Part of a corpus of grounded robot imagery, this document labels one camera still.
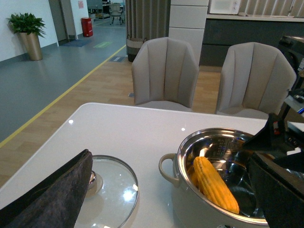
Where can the beige upholstered chair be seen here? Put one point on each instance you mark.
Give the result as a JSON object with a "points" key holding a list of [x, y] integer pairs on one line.
{"points": [[254, 81], [165, 74]]}

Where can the dark kitchen counter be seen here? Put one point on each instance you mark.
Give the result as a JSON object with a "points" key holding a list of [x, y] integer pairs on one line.
{"points": [[221, 33]]}

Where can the white pillar cabinet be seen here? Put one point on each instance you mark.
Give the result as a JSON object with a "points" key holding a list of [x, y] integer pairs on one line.
{"points": [[187, 22]]}

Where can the glass pot lid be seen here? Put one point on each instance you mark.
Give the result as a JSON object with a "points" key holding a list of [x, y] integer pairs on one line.
{"points": [[112, 194]]}

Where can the grey curtain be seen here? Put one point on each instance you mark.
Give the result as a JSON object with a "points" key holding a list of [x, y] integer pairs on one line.
{"points": [[147, 18]]}

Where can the yellow corn cob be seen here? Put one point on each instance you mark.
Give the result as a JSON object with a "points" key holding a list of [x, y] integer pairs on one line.
{"points": [[206, 178]]}

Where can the woven basket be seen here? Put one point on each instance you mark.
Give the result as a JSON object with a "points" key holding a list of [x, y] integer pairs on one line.
{"points": [[133, 46]]}

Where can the potted green plant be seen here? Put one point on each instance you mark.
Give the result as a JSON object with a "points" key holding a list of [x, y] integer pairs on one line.
{"points": [[29, 27]]}

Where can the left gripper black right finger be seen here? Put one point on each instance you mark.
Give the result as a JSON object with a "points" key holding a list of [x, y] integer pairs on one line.
{"points": [[279, 191]]}

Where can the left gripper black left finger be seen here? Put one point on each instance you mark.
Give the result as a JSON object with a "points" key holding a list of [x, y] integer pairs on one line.
{"points": [[56, 201]]}

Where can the white electric cooking pot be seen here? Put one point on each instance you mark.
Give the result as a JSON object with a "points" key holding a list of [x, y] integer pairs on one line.
{"points": [[223, 148]]}

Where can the red bin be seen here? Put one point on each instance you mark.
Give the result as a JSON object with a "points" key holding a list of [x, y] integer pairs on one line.
{"points": [[87, 27]]}

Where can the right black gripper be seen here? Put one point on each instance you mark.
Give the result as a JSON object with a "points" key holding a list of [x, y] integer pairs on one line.
{"points": [[280, 140]]}

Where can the right beige upholstered chair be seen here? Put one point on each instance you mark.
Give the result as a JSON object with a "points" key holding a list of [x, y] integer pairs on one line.
{"points": [[254, 81]]}

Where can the black appliance cabinet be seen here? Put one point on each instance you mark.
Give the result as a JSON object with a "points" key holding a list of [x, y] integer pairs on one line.
{"points": [[293, 49]]}

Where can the left beige upholstered chair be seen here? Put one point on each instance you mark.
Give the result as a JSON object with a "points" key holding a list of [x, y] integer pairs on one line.
{"points": [[165, 74]]}

